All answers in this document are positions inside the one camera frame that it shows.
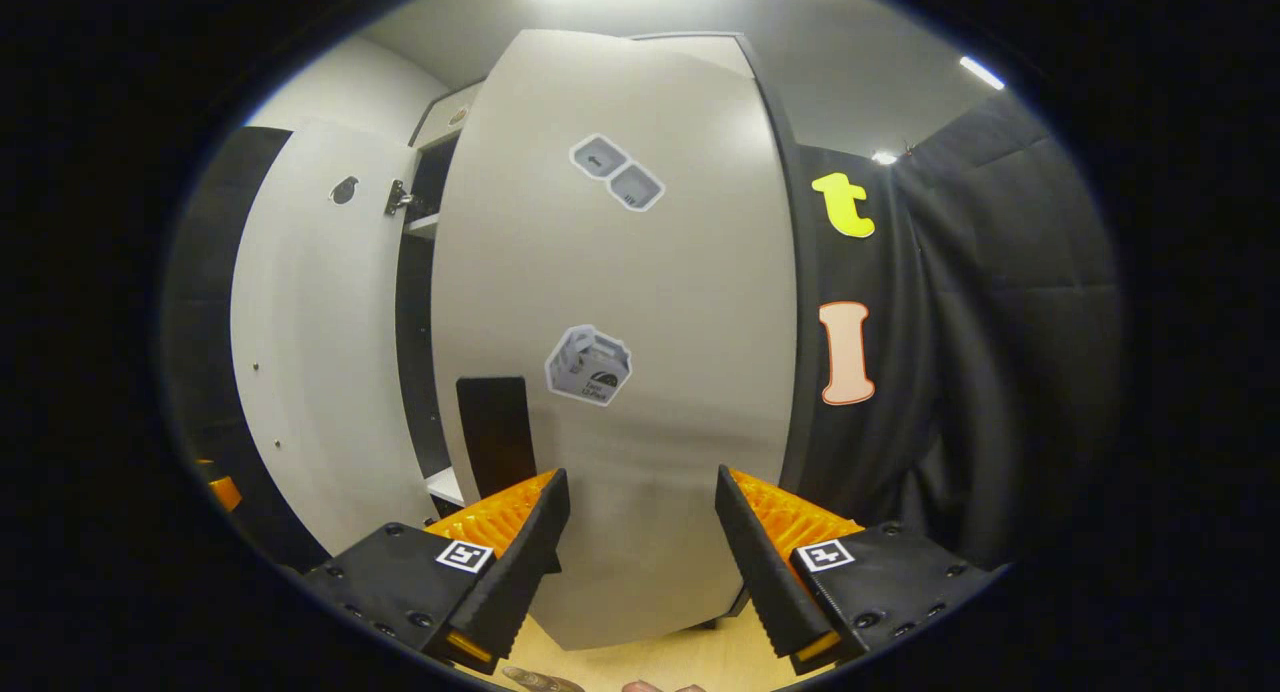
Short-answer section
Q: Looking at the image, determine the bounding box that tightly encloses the black door handle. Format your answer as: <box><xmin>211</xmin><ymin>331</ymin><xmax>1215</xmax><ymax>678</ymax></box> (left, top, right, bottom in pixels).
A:
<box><xmin>456</xmin><ymin>376</ymin><xmax>541</xmax><ymax>505</ymax></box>

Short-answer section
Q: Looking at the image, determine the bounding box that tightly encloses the white cabinet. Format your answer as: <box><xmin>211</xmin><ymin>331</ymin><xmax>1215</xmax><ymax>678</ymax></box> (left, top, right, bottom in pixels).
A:
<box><xmin>393</xmin><ymin>32</ymin><xmax>833</xmax><ymax>633</ymax></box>

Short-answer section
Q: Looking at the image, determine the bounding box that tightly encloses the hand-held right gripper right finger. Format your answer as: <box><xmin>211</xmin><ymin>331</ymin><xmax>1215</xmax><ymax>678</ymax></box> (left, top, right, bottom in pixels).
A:
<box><xmin>715</xmin><ymin>464</ymin><xmax>1006</xmax><ymax>676</ymax></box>

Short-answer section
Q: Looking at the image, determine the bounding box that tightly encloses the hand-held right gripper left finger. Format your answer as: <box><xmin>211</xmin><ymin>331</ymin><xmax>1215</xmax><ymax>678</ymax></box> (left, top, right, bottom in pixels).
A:
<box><xmin>300</xmin><ymin>469</ymin><xmax>571</xmax><ymax>675</ymax></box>

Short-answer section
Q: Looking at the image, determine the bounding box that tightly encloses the white cabinet door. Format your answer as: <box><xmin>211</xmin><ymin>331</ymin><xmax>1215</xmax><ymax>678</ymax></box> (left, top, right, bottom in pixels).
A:
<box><xmin>230</xmin><ymin>120</ymin><xmax>441</xmax><ymax>558</ymax></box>
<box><xmin>430</xmin><ymin>29</ymin><xmax>801</xmax><ymax>653</ymax></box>

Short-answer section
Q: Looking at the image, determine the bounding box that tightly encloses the round grey-brown coaster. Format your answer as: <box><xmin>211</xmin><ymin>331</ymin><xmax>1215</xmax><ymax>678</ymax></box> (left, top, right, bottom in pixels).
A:
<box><xmin>502</xmin><ymin>666</ymin><xmax>588</xmax><ymax>692</ymax></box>

